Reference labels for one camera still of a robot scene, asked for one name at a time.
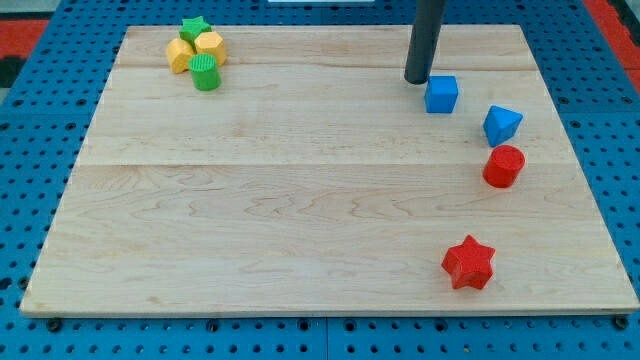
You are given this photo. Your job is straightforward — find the blue triangle block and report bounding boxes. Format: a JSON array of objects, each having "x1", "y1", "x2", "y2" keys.
[{"x1": 483, "y1": 105, "x2": 523, "y2": 147}]

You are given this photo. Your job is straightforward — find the light wooden board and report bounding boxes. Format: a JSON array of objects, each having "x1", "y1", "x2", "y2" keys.
[{"x1": 21, "y1": 25, "x2": 639, "y2": 318}]

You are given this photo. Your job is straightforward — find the blue cube block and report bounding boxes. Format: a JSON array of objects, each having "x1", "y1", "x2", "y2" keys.
[{"x1": 424, "y1": 75, "x2": 459, "y2": 114}]

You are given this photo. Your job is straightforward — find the green cylinder block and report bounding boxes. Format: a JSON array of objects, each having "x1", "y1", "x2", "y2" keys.
[{"x1": 188, "y1": 53, "x2": 221, "y2": 91}]

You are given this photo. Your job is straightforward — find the red star block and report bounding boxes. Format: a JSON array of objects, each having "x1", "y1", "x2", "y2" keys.
[{"x1": 441, "y1": 235, "x2": 496, "y2": 290}]

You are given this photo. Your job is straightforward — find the yellow hexagon block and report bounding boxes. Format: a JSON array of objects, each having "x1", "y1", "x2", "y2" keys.
[{"x1": 194, "y1": 31, "x2": 227, "y2": 66}]

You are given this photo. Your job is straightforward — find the red cylinder block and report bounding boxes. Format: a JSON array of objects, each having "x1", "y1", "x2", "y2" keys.
[{"x1": 482, "y1": 145, "x2": 526, "y2": 188}]

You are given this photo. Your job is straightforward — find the yellow pentagon block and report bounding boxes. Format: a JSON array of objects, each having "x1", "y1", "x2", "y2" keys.
[{"x1": 165, "y1": 38, "x2": 195, "y2": 74}]

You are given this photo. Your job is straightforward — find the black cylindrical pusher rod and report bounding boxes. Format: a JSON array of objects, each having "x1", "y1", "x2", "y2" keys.
[{"x1": 404, "y1": 0, "x2": 447, "y2": 85}]

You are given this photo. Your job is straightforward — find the green star block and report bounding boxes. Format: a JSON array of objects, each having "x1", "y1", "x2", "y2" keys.
[{"x1": 179, "y1": 16, "x2": 212, "y2": 44}]

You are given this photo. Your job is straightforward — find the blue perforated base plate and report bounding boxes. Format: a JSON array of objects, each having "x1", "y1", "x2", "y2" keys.
[{"x1": 1, "y1": 0, "x2": 639, "y2": 359}]

